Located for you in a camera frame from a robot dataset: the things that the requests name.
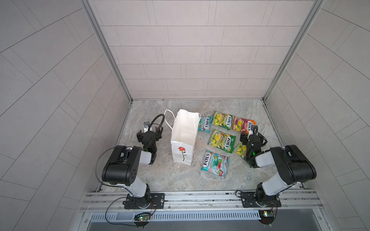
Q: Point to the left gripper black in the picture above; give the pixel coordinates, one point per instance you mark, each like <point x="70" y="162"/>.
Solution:
<point x="157" y="134"/>

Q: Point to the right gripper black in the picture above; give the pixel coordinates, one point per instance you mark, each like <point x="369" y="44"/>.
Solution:
<point x="244" y="138"/>

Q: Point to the green Fox's candy bag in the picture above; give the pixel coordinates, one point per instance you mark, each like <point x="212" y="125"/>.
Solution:
<point x="223" y="120"/>
<point x="240" y="149"/>
<point x="222" y="141"/>

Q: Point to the orange Fox's candy bag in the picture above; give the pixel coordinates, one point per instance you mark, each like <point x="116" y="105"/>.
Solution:
<point x="242" y="125"/>

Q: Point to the white floral paper bag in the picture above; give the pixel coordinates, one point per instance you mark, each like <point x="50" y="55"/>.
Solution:
<point x="184" y="135"/>

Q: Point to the large teal Fox's candy bag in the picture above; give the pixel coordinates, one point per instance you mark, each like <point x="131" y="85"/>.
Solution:
<point x="215" y="164"/>

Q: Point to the small teal Fox's candy bag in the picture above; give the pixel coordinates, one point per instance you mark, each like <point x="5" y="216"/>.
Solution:
<point x="205" y="124"/>

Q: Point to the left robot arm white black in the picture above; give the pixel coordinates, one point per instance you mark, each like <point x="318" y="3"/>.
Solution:
<point x="122" y="167"/>

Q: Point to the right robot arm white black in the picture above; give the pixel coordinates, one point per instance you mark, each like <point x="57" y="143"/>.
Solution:
<point x="292" y="167"/>

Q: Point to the right circuit board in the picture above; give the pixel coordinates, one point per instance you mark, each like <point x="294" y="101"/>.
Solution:
<point x="267" y="217"/>

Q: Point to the circuit board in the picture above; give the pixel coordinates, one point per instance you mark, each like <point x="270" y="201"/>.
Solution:
<point x="267" y="217"/>
<point x="142" y="217"/>

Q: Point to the left circuit board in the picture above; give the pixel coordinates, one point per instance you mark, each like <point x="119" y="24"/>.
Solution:
<point x="142" y="217"/>

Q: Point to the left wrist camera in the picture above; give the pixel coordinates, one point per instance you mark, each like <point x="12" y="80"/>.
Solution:
<point x="146" y="126"/>

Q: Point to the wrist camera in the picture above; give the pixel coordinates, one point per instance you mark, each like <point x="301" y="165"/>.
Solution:
<point x="146" y="126"/>
<point x="253" y="130"/>

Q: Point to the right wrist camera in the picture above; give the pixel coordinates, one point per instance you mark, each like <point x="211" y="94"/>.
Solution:
<point x="253" y="130"/>

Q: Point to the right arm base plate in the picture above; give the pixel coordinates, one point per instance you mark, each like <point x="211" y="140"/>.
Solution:
<point x="258" y="200"/>

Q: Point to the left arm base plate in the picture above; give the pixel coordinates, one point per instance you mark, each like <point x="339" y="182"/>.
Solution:
<point x="154" y="200"/>

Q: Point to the vented cable duct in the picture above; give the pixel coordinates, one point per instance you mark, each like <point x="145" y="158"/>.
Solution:
<point x="179" y="216"/>

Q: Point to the aluminium mounting rail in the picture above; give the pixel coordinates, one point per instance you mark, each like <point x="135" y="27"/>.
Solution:
<point x="201" y="200"/>

